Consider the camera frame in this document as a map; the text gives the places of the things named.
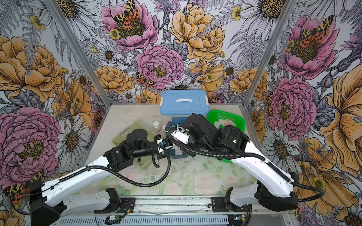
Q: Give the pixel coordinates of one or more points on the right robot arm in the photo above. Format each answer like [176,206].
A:
[274,187]

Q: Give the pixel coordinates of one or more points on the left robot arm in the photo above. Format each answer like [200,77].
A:
[48,200]

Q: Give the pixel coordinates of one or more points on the dark teal plastic tray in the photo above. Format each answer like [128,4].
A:
[177,153]

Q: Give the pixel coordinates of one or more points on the white pill bottle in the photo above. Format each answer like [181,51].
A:
[156,126]

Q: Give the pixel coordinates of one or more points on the blue lidded storage box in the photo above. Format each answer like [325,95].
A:
[180,104]

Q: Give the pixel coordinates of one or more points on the pale green perforated basket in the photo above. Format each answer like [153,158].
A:
[137,131]

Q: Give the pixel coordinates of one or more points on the bright green perforated basket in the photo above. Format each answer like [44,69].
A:
[226,118]

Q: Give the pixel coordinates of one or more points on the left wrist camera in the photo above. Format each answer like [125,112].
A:
[157,138]

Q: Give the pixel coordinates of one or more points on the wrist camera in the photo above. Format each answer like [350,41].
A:
[157,138]
[182,137]

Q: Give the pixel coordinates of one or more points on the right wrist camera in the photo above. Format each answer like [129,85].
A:
[182,137]

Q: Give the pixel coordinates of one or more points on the aluminium front rail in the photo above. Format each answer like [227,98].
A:
[171,211]

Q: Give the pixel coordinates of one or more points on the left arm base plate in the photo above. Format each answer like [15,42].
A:
[114,205]

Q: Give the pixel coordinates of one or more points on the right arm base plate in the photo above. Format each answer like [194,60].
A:
[218,204]

